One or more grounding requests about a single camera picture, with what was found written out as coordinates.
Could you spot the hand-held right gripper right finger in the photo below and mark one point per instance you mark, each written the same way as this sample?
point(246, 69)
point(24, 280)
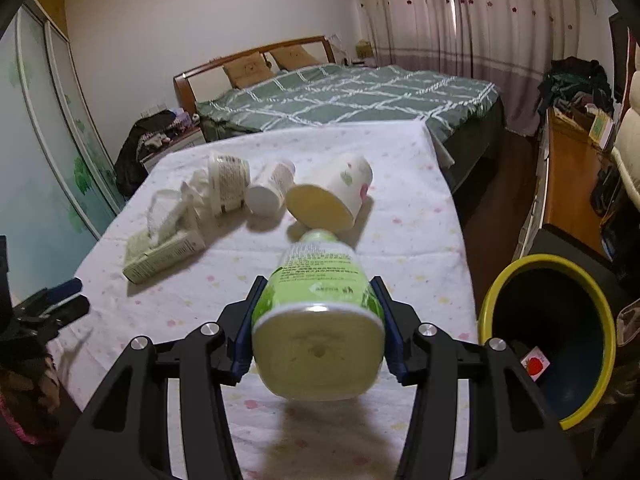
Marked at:
point(392, 340)

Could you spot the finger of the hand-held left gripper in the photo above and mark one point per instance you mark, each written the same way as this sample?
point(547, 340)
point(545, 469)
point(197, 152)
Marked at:
point(75, 306)
point(65, 287)

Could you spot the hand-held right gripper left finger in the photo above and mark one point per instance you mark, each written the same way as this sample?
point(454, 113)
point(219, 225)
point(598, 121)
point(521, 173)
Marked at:
point(245, 325)

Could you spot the green label plastic bottle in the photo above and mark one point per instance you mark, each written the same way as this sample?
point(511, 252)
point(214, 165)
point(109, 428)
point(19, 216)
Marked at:
point(315, 350)

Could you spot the green tissue box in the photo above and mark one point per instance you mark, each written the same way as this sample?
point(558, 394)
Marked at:
point(160, 255)

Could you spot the small white bottle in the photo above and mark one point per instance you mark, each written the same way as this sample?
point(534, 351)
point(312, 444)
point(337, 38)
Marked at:
point(267, 190)

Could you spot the white labelled jar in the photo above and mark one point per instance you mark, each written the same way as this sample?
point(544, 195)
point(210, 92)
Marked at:
point(230, 182)

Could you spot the white patterned paper cup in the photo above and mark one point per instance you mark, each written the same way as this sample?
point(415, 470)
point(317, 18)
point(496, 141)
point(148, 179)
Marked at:
point(345, 185)

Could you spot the yellow rimmed dark trash bin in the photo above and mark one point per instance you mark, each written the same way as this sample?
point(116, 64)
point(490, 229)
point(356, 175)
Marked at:
point(565, 320)

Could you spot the dark clothes heap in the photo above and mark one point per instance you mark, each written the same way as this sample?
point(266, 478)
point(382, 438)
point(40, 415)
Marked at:
point(132, 155)

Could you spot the sliding door wardrobe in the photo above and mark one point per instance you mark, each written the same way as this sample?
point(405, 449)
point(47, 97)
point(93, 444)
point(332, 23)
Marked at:
point(40, 135)

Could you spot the white wooden nightstand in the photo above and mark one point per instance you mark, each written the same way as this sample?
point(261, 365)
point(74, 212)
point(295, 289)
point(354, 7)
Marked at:
point(175, 147)

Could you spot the wooden desk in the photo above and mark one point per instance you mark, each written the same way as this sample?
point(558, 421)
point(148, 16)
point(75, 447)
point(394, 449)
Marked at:
point(570, 195)

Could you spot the clear plastic bag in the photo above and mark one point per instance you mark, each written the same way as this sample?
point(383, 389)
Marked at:
point(629, 322)

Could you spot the wooden bed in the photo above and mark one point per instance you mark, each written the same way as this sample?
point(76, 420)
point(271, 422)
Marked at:
point(200, 77)

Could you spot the green checked duvet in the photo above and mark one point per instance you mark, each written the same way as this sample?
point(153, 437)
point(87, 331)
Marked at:
point(350, 92)

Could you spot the brown bear pillow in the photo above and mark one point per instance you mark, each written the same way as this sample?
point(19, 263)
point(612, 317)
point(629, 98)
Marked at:
point(295, 57)
point(247, 70)

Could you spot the small cardboard box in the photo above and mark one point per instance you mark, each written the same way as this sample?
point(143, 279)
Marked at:
point(365, 49)

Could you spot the green book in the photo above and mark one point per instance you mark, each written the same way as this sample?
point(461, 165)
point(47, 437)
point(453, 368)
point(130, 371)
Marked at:
point(601, 129)

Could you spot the cream puffer jacket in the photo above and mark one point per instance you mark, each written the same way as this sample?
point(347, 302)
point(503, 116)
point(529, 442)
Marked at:
point(630, 145)

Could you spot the pile of clothes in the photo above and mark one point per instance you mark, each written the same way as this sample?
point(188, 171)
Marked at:
point(575, 82)

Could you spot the pink white curtain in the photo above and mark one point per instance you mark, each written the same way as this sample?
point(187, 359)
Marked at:
point(525, 35)
point(405, 15)

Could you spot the black monitor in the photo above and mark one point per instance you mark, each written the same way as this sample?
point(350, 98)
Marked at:
point(619, 55)

